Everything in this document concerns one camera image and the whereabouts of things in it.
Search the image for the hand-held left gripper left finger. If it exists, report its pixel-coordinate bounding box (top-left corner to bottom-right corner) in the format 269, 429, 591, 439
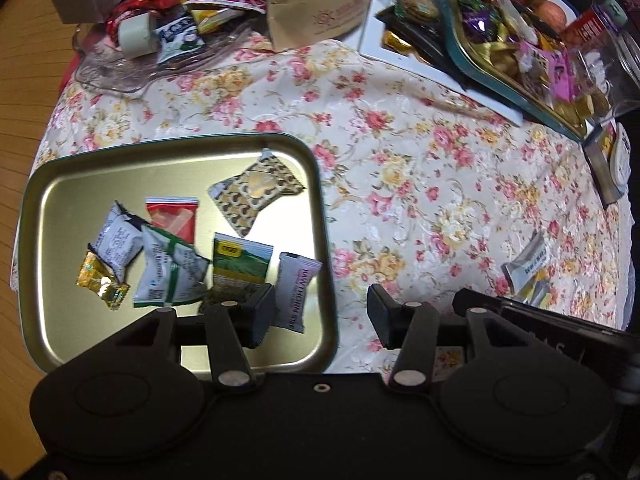
113, 283, 278, 391

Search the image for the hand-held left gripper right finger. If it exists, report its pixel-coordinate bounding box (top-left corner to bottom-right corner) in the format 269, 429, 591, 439
367, 283, 522, 392

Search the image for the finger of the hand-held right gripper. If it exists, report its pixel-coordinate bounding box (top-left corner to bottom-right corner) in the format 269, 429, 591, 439
452, 287, 506, 311

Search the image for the white and purple snack packet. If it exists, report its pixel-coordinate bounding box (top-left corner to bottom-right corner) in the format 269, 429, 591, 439
269, 252, 324, 334

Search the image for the green and yellow pea packet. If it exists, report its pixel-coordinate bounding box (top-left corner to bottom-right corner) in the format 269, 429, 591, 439
209, 233, 275, 307

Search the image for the grey snack packet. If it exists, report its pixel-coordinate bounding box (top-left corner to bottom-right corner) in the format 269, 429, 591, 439
501, 232, 549, 292

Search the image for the green and white snack packet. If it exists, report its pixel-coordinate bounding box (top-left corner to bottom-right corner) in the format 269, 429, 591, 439
132, 224, 211, 309

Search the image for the gold heart patterned packet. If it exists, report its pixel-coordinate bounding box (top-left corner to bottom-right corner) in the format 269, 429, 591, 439
207, 148, 307, 239

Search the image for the white and dark blue packet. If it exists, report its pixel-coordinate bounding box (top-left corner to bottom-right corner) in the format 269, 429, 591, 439
88, 201, 146, 282

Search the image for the gold candy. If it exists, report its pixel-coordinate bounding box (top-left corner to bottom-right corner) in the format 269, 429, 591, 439
75, 250, 130, 308

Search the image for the gold tin tray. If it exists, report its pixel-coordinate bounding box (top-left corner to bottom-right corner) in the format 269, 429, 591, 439
17, 132, 340, 374

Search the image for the floral tablecloth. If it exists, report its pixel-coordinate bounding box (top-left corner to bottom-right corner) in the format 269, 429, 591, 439
12, 30, 636, 377

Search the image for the dark booklet with yellow picture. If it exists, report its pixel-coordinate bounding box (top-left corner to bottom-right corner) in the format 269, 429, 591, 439
582, 119, 632, 209

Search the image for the white remote control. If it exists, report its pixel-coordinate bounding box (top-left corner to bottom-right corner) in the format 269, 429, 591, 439
612, 122, 633, 187

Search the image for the teal tin tray of candies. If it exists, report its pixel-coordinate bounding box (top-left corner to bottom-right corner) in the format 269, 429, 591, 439
442, 0, 609, 142

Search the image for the pink snack packet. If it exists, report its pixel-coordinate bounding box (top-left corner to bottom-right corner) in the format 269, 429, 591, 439
517, 42, 574, 102

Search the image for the white flat board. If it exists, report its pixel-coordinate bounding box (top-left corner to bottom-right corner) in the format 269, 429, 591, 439
359, 0, 524, 127

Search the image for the clear glass dish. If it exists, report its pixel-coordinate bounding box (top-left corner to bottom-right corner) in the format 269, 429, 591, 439
72, 24, 262, 97

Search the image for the large glass cookie jar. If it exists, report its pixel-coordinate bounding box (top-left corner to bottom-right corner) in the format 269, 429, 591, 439
594, 0, 640, 117

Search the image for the blue and white snack packet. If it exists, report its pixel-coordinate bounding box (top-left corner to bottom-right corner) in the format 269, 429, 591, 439
154, 17, 207, 64

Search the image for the clear package with red label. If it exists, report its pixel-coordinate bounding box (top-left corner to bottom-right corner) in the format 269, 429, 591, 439
564, 4, 622, 92

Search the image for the roll of clear tape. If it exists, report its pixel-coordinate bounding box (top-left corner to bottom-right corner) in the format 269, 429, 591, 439
117, 12, 157, 59

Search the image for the kraft paper bag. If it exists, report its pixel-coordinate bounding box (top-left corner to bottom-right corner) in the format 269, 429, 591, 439
264, 0, 374, 52

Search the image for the shiny red snack packet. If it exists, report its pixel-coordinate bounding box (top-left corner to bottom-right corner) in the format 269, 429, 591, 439
107, 0, 187, 37

